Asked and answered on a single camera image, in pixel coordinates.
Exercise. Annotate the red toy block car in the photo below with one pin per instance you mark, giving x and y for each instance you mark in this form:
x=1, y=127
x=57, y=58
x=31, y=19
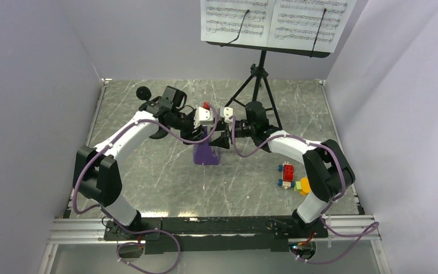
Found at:
x=287, y=180

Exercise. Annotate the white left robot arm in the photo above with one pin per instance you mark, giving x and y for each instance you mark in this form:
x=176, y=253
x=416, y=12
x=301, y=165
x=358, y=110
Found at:
x=97, y=175

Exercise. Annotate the green orange toy block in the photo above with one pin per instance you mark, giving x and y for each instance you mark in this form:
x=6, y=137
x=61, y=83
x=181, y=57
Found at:
x=302, y=186

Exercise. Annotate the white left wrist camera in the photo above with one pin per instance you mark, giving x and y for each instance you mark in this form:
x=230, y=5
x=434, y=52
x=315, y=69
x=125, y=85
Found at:
x=203, y=115

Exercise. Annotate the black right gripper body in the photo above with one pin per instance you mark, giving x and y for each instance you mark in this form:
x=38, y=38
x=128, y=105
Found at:
x=244, y=130

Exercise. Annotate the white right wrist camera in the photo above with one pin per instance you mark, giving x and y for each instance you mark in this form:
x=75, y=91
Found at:
x=226, y=114

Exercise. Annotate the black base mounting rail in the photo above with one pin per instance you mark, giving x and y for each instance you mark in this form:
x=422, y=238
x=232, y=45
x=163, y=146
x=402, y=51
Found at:
x=187, y=234

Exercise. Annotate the aluminium frame rail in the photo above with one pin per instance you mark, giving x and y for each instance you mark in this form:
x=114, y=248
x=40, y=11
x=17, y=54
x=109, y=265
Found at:
x=104, y=231

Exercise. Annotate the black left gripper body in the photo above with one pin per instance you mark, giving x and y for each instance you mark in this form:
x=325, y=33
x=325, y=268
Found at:
x=185, y=124

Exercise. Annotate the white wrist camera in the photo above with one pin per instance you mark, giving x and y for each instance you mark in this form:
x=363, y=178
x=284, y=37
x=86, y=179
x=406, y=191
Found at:
x=203, y=115
x=226, y=114

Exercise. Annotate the black tripod music stand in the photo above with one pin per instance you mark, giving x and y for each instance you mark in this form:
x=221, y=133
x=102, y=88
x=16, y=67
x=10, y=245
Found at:
x=259, y=73

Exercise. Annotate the purple metronome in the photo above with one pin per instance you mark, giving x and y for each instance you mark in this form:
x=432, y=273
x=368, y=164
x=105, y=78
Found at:
x=206, y=155

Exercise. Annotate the sheet music page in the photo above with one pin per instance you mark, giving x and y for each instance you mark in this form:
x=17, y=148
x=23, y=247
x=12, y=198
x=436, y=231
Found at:
x=236, y=22
x=311, y=25

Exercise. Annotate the right sheet music page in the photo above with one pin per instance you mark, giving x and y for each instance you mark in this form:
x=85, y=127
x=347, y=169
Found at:
x=311, y=25

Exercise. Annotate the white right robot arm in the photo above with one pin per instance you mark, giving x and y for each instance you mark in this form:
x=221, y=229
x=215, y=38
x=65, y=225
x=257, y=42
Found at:
x=328, y=172

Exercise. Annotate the left sheet music page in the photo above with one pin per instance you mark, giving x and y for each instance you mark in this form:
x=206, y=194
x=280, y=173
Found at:
x=236, y=22

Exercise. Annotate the black desktop microphone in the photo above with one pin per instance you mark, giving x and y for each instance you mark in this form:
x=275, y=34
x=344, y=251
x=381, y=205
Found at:
x=144, y=93

